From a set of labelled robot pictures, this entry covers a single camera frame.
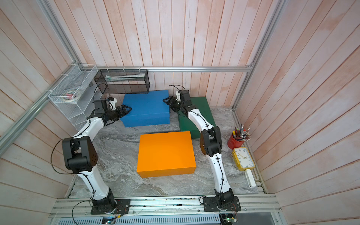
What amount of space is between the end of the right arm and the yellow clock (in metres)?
0.43

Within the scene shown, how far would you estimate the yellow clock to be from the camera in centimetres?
87

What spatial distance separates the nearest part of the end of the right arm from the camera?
0.80m
